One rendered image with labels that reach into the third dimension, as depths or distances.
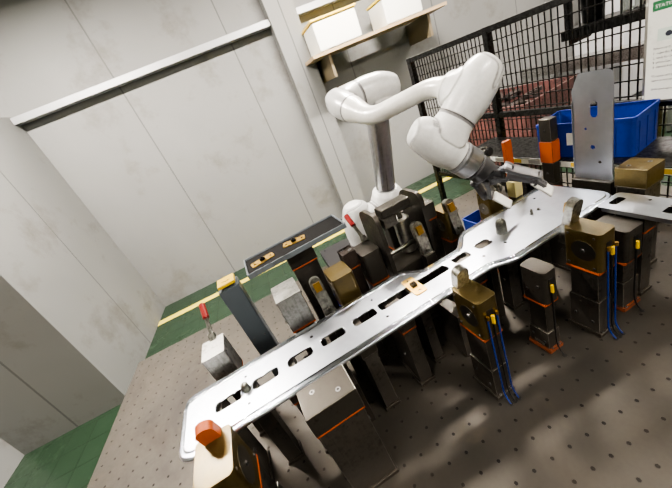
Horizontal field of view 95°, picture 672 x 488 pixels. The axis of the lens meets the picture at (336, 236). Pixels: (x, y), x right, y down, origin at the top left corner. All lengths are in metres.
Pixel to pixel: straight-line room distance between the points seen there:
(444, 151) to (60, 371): 3.09
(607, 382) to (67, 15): 4.42
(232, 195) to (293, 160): 0.86
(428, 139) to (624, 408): 0.79
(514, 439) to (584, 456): 0.13
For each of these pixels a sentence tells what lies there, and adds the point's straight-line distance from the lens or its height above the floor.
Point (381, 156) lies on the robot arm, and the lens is 1.50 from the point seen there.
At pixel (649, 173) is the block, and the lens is 1.25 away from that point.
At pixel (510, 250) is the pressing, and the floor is 1.00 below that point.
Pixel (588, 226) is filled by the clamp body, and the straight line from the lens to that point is 1.00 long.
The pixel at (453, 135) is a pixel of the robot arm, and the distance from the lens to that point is 0.88.
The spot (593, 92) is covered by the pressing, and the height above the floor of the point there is 1.28.
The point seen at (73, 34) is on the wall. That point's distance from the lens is 4.20.
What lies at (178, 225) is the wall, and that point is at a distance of 4.10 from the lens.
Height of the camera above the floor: 1.57
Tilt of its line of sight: 24 degrees down
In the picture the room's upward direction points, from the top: 23 degrees counter-clockwise
